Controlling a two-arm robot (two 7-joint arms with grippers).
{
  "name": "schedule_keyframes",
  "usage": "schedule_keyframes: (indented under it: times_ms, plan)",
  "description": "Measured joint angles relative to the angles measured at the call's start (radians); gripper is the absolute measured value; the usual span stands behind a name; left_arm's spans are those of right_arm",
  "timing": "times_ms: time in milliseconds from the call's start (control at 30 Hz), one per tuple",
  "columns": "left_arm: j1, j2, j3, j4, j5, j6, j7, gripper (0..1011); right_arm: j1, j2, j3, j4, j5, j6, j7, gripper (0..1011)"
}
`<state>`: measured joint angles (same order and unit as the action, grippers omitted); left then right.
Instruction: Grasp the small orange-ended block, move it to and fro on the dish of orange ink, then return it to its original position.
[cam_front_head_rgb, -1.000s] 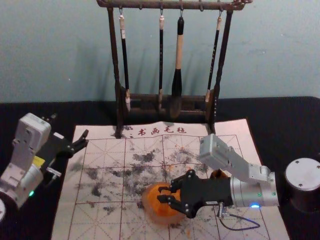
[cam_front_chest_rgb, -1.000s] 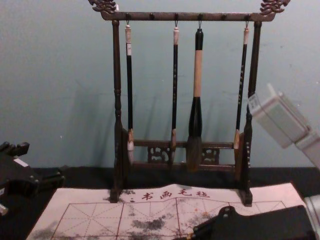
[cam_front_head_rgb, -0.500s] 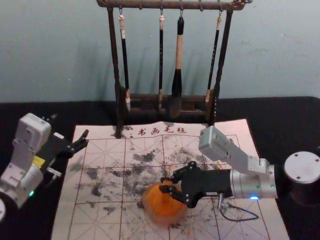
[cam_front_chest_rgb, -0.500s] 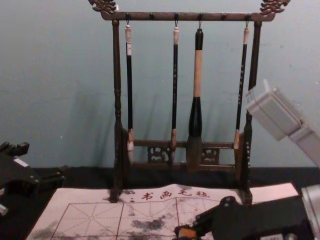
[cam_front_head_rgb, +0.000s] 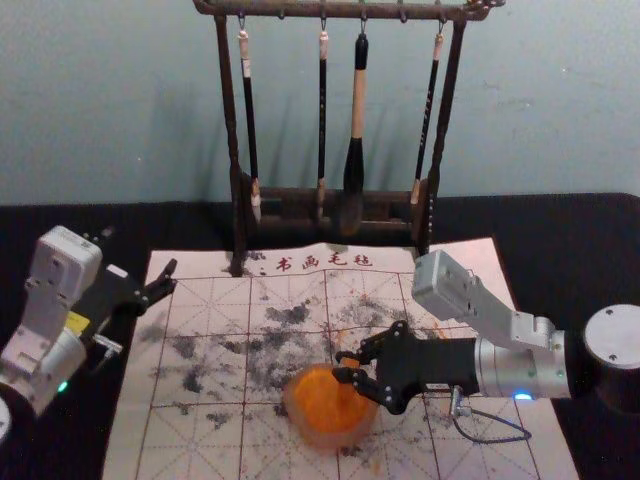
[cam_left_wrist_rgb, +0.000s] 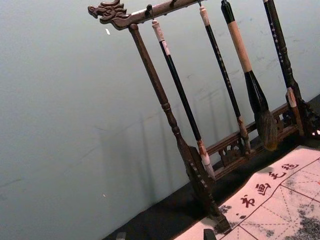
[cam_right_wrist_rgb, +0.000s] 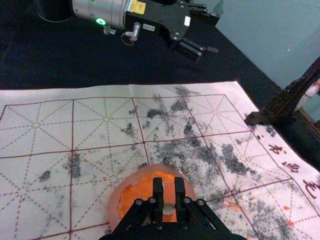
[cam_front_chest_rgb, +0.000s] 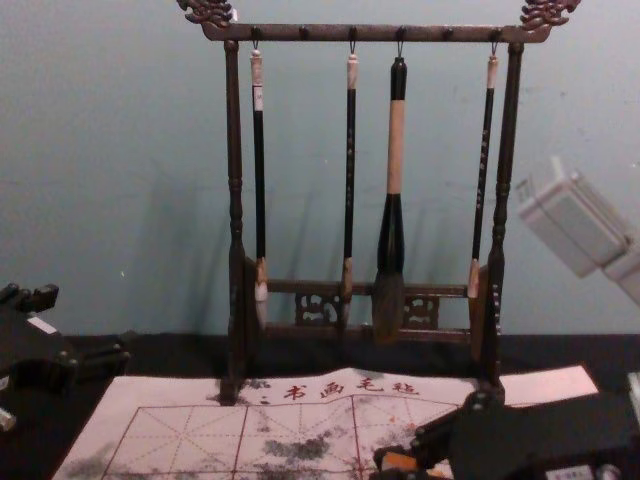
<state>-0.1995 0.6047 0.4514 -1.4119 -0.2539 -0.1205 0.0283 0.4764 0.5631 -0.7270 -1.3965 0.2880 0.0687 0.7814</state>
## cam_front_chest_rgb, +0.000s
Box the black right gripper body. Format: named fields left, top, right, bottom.
left=447, top=397, right=632, bottom=480

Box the black table cloth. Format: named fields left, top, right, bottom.
left=0, top=327, right=640, bottom=480

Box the thin black brush, tan ferrule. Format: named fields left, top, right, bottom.
left=466, top=54, right=502, bottom=362

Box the thin black brush, brown tip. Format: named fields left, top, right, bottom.
left=339, top=52, right=363, bottom=327

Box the white-capped brush with white tip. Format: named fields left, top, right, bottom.
left=247, top=46, right=272, bottom=327

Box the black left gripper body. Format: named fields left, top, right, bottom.
left=0, top=298, right=80, bottom=397

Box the white felt mat, red grid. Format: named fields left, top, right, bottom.
left=51, top=364, right=601, bottom=480

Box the dark wooden brush rack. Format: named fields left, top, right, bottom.
left=176, top=0, right=585, bottom=407

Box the large brush with tan handle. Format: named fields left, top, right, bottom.
left=371, top=55, right=409, bottom=347

